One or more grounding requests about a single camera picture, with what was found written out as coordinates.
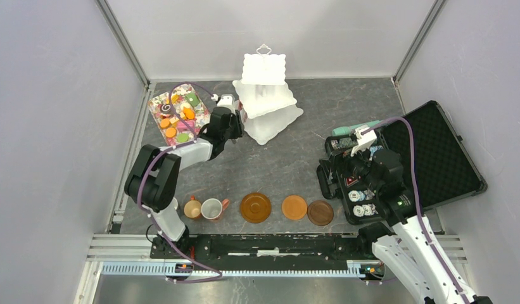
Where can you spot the white three-tier dessert stand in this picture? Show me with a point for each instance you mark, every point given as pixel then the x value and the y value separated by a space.
pixel 267 104

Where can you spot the yellow cake slice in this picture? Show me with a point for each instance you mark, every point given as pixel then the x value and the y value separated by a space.
pixel 173 99

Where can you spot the dark brown wooden coaster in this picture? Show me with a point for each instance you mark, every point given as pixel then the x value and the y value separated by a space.
pixel 320 213

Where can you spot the black open carrying case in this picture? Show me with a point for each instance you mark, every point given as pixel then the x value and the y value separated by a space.
pixel 444 171

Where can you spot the large brown wooden saucer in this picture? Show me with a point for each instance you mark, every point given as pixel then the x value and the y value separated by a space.
pixel 255 208

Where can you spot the pink cake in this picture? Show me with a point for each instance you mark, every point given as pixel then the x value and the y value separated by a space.
pixel 186 126

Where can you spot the light orange wooden coaster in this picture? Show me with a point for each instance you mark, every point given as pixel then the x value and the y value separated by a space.
pixel 294 207

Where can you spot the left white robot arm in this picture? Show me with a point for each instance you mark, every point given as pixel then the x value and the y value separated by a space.
pixel 152 180

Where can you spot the white mug pink handle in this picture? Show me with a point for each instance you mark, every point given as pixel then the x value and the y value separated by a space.
pixel 212 208

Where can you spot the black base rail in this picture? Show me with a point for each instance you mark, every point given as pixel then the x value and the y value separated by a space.
pixel 279 252

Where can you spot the green round macaron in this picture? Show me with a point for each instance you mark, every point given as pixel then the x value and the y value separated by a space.
pixel 182 138

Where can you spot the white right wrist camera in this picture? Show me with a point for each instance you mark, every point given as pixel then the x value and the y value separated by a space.
pixel 365 139

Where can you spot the teal cylindrical handle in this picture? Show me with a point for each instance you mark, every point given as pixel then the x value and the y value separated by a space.
pixel 345 130

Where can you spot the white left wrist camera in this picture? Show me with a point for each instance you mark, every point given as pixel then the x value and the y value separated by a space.
pixel 226 101

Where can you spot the chocolate swirl roll cake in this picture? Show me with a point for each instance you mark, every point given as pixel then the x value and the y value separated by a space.
pixel 166 110

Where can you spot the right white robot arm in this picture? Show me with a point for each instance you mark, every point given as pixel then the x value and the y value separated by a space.
pixel 403 240

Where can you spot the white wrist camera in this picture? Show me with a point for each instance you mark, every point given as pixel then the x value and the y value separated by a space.
pixel 365 139
pixel 226 101

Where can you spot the orange round macaron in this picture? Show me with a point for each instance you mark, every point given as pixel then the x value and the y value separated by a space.
pixel 165 123
pixel 170 132

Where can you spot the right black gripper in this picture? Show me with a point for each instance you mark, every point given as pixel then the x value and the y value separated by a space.
pixel 358 154

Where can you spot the orange mug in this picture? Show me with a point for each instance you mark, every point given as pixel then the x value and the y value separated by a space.
pixel 192 209

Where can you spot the floral rectangular tray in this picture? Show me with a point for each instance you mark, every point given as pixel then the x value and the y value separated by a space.
pixel 183 111

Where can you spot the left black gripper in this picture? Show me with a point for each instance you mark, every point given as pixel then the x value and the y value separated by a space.
pixel 236 119

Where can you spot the green square cake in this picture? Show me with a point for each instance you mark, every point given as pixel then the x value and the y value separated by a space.
pixel 193 99

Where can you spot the orange yellow cake piece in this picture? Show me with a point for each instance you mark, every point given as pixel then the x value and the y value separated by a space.
pixel 173 120

